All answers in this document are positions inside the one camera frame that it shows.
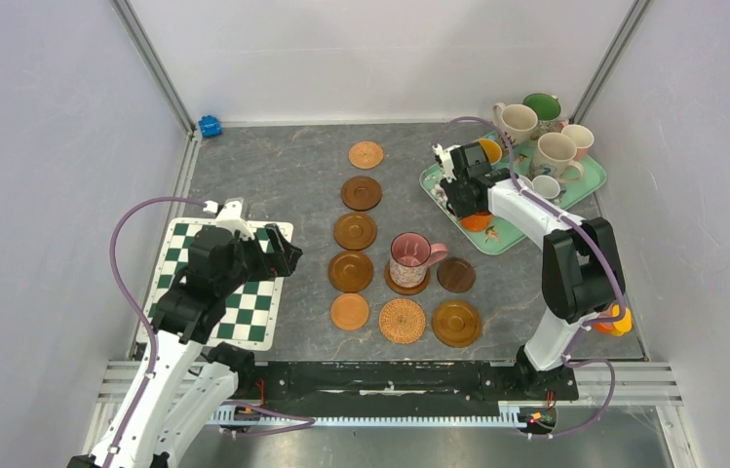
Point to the large cream mug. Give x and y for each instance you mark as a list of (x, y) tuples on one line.
[(554, 156)]

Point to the dark walnut wooden coaster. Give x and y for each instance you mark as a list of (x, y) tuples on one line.
[(456, 275)]

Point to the blue toy block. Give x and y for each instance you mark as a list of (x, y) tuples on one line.
[(209, 126)]

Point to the brown wooden saucer coaster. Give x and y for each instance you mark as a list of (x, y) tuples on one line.
[(402, 290), (355, 231), (361, 193), (350, 271)]

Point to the light cork coaster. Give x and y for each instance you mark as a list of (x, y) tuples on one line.
[(366, 155)]

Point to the orange yellow small container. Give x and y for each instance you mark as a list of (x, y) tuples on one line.
[(617, 328)]

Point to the light orange wooden coaster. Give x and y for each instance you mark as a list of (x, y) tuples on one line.
[(349, 311)]

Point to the woven rattan coaster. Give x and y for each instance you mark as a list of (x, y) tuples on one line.
[(402, 321)]

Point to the mint green floral tray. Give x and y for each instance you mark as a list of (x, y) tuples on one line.
[(500, 235)]

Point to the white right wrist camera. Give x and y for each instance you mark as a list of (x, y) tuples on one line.
[(450, 160)]

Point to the yellow inside mug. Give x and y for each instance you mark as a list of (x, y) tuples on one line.
[(491, 149)]

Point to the pink white mug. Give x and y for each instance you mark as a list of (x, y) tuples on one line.
[(582, 137)]

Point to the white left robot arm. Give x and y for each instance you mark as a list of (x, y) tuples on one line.
[(153, 428)]

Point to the orange mug black handle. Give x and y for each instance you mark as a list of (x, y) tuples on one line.
[(477, 222)]

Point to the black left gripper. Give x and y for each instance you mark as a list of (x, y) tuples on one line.
[(281, 261)]

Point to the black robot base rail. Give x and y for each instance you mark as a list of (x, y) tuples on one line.
[(399, 388)]

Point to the white floral mug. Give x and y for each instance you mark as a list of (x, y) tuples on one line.
[(517, 121)]

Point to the green white chessboard mat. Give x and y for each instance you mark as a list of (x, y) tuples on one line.
[(250, 312)]

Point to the pink patterned mug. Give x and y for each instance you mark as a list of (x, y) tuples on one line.
[(412, 255)]

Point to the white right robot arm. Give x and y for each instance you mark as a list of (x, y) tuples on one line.
[(581, 268)]

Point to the blue patterned mug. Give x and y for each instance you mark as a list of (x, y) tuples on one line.
[(524, 183)]

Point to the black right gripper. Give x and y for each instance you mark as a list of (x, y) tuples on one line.
[(458, 196)]

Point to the small white blue mug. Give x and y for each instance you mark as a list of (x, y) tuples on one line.
[(548, 188)]

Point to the green inside mug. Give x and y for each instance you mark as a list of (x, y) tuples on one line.
[(547, 108)]

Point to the brown ridged wooden coaster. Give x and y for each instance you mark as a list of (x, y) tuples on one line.
[(457, 323)]

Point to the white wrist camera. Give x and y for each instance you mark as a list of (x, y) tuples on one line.
[(231, 217), (450, 160)]

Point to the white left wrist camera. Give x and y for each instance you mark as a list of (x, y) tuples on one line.
[(231, 217)]

